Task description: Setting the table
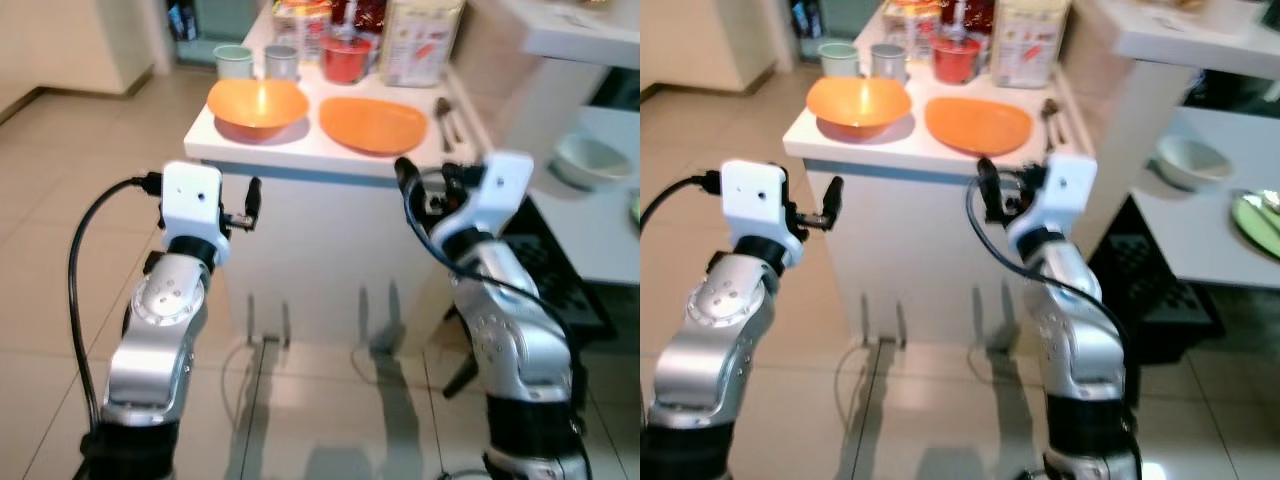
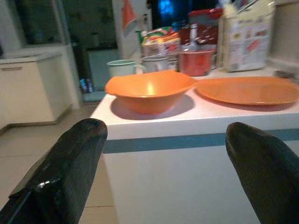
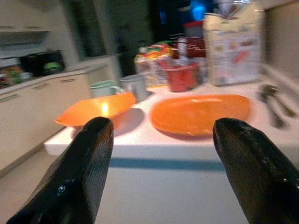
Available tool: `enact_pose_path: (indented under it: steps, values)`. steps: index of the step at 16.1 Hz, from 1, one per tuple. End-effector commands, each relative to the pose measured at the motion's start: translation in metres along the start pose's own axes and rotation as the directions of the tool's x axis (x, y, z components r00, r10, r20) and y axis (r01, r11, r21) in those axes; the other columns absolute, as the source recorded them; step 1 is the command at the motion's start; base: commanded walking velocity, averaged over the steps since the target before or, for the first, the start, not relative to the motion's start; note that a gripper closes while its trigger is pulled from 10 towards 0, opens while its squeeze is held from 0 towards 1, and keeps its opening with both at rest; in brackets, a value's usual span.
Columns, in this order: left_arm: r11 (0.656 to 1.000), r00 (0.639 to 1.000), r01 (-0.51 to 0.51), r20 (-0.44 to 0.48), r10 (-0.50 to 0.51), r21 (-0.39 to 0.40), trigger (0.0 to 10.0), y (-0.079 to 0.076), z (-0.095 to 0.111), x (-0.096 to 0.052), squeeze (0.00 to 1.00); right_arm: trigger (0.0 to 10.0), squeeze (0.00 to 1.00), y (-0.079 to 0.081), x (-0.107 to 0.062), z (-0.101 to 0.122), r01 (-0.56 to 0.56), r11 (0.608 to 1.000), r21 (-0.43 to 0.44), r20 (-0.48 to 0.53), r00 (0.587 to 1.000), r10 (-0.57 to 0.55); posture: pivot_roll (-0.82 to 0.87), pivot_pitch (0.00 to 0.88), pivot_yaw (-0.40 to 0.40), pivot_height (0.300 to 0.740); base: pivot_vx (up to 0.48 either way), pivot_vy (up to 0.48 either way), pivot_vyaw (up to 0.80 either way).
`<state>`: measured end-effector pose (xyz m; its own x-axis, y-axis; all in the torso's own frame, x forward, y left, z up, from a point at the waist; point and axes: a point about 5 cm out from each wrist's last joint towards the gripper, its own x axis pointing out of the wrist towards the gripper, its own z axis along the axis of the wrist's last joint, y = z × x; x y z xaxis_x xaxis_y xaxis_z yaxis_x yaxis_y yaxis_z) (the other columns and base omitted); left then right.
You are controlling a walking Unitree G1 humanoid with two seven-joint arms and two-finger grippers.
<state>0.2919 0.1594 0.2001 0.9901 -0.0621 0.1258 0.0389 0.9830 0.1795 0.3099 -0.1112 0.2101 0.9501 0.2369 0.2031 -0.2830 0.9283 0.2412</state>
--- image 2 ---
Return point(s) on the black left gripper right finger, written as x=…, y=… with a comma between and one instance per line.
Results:
x=264, y=172

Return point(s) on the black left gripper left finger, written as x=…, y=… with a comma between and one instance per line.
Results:
x=63, y=172

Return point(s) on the white counter cabinet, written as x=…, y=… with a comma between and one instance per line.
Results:
x=187, y=168

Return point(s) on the orange plastic plate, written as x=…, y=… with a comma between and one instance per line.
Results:
x=247, y=90

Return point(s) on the cream kitchen cabinet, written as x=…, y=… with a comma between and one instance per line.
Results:
x=30, y=91

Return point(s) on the orange plastic bowl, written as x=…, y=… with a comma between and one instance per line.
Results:
x=149, y=93

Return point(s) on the pale green mug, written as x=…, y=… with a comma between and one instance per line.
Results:
x=121, y=68

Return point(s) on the red plastic mug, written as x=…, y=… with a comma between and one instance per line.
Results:
x=196, y=62

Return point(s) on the white printed carton box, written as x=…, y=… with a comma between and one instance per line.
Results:
x=245, y=39

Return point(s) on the grey metal mug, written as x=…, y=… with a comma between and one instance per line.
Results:
x=155, y=63

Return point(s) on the red lidded storage container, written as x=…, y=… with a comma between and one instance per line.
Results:
x=205, y=25

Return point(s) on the colourful snack packet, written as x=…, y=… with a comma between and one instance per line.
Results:
x=161, y=42

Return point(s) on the orange hanging cloth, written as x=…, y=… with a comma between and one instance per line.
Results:
x=128, y=14

